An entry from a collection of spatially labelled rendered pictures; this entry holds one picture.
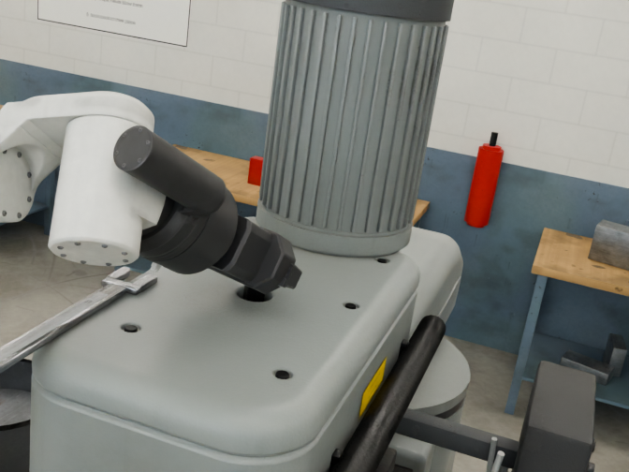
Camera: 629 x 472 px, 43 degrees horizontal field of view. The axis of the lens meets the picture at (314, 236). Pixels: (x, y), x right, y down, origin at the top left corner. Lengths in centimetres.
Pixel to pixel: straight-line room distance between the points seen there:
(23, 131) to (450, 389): 95
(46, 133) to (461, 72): 441
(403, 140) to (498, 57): 402
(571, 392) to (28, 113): 78
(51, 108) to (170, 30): 500
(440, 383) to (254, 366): 77
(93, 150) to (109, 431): 22
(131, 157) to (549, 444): 65
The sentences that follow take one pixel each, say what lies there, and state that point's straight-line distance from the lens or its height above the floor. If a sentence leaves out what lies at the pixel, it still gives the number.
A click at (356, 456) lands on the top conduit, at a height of 181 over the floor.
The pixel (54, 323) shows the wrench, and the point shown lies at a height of 190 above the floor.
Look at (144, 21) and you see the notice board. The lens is 572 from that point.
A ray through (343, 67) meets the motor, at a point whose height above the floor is 211.
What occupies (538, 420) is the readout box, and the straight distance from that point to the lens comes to 104.
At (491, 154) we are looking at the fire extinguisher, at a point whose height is 126.
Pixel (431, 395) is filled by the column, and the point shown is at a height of 156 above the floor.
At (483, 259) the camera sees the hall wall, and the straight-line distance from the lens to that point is 517.
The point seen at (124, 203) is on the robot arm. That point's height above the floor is 203.
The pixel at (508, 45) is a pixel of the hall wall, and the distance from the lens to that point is 494.
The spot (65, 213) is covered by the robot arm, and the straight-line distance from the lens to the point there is 60.
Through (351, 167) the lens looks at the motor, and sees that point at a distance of 92.
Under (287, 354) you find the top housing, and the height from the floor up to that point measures 189.
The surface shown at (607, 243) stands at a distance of 455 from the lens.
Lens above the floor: 222
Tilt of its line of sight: 19 degrees down
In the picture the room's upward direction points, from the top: 8 degrees clockwise
